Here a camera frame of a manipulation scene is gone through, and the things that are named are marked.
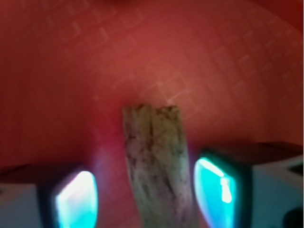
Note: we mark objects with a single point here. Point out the red plastic tray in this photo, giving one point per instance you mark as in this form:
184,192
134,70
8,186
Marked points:
69,67

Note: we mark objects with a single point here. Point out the brown wood chip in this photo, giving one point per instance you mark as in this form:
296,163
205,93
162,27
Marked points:
158,166

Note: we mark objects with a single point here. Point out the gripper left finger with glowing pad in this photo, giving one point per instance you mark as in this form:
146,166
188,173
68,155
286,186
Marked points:
62,195

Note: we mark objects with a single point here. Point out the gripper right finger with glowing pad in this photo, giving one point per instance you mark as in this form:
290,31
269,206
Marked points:
253,185

